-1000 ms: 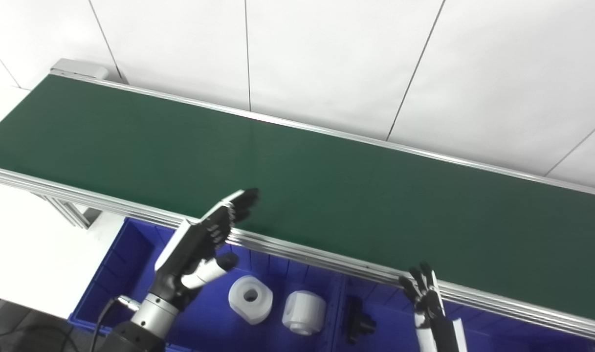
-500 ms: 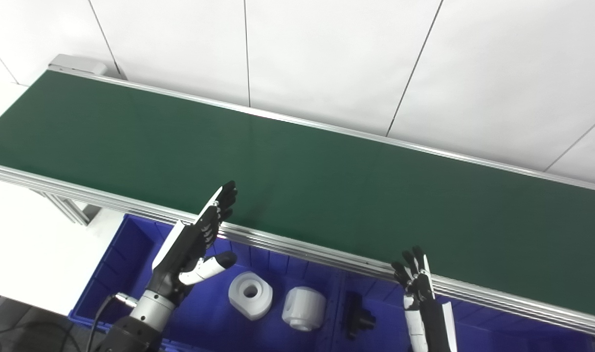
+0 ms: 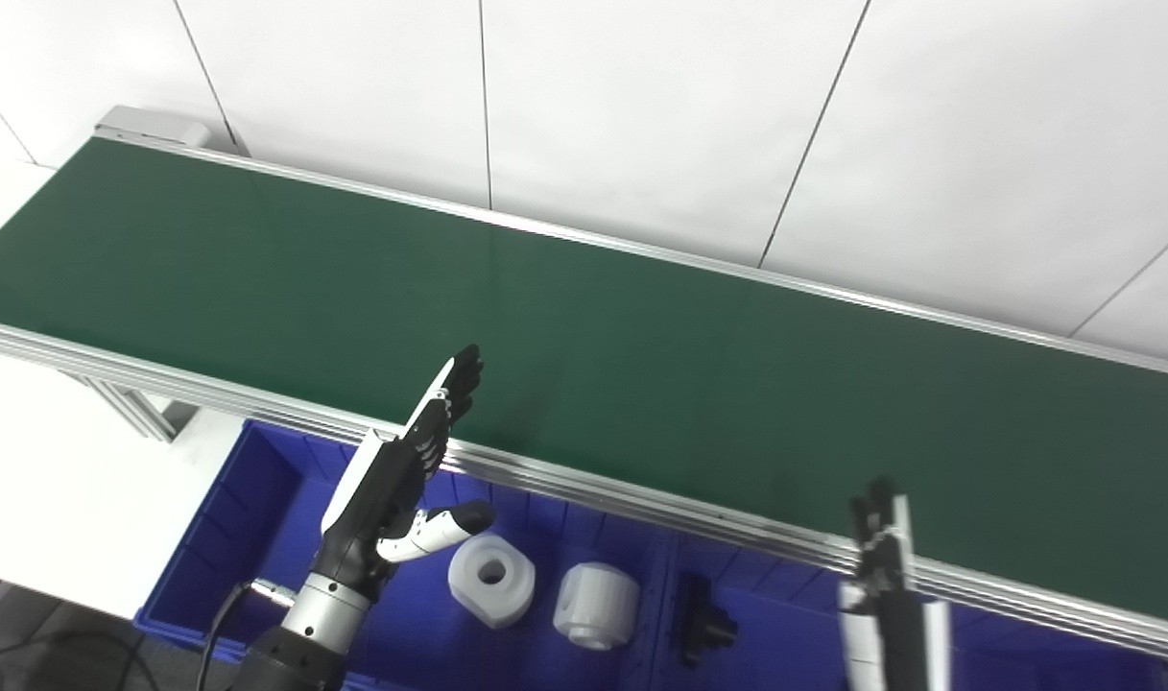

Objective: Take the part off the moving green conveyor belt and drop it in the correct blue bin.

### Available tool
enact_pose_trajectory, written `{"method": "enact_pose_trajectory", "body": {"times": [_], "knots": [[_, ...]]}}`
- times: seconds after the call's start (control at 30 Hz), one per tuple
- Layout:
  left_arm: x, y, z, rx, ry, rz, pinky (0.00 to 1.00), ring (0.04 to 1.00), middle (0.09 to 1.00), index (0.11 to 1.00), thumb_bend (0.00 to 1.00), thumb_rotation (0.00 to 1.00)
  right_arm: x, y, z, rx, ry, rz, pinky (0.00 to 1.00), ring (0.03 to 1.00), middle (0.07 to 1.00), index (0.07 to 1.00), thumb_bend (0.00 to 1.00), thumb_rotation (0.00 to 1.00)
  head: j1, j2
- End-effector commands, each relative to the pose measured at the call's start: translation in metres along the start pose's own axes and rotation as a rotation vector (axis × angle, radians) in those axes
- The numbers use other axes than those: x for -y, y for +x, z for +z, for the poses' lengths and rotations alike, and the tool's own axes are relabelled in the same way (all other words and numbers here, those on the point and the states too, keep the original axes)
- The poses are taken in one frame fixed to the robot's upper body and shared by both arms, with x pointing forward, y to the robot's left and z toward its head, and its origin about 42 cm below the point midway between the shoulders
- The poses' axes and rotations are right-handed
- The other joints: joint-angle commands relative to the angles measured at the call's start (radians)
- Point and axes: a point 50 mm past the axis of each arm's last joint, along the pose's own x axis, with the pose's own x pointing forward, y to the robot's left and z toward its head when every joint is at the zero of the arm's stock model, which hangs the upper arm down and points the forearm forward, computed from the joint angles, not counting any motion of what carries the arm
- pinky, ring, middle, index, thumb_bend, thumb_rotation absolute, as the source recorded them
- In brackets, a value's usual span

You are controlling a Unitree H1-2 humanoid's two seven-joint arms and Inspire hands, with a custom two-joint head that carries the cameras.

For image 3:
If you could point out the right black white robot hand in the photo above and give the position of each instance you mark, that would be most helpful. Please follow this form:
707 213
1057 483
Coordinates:
891 624

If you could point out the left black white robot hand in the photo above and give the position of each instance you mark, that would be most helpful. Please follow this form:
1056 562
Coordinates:
377 499

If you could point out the white cylindrical part with hole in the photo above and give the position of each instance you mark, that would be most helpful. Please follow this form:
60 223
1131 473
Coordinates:
478 600

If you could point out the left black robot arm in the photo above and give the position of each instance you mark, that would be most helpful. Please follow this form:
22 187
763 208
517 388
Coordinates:
315 624

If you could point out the blue plastic bin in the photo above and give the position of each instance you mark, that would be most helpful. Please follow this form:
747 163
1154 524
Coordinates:
248 537
785 614

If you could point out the black flanged part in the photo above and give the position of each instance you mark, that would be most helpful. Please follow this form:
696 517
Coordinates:
699 624

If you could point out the white cylindrical part with slot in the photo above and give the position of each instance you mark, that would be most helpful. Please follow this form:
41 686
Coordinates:
598 605

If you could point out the aluminium conveyor leg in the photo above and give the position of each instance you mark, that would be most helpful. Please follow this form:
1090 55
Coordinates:
137 408

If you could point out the green conveyor belt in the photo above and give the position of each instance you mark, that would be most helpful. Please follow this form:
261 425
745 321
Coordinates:
641 384

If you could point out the grey conveyor end housing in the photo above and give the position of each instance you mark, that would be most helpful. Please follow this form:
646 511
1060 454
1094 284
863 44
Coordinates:
152 127

